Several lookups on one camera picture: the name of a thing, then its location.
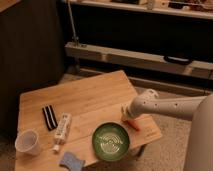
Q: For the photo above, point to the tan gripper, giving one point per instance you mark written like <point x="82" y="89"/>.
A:
<point x="124" y="111"/>

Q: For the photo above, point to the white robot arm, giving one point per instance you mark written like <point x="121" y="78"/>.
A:
<point x="199" y="109"/>

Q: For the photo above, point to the green bowl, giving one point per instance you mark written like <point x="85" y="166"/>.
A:
<point x="110" y="142"/>

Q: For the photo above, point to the white tube with label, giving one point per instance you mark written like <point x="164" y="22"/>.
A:
<point x="62" y="131"/>

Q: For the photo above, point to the blue sponge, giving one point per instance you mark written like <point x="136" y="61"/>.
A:
<point x="71" y="162"/>

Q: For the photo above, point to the black white striped cloth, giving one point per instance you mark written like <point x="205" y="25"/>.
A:
<point x="49" y="117"/>

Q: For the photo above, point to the metal stand pole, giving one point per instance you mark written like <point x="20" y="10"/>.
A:
<point x="74" y="37"/>

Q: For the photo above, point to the clear plastic cup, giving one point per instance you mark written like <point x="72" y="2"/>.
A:
<point x="27" y="142"/>

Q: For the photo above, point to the wooden shelf rail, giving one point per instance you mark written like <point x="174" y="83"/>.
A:
<point x="137" y="60"/>

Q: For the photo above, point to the black handle on shelf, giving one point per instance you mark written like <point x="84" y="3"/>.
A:
<point x="177" y="61"/>

